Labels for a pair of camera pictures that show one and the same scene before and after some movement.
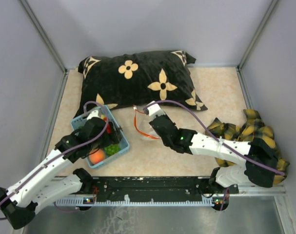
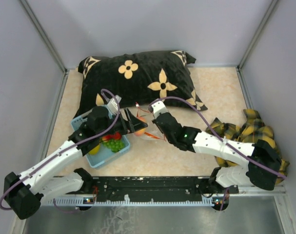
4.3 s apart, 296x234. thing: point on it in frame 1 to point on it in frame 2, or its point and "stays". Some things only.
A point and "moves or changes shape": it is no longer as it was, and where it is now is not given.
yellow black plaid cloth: [253, 126] stays
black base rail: [153, 191] stays
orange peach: [97, 157] to [140, 132]
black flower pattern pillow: [137, 79] stays
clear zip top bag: [142, 125] moves or changes shape
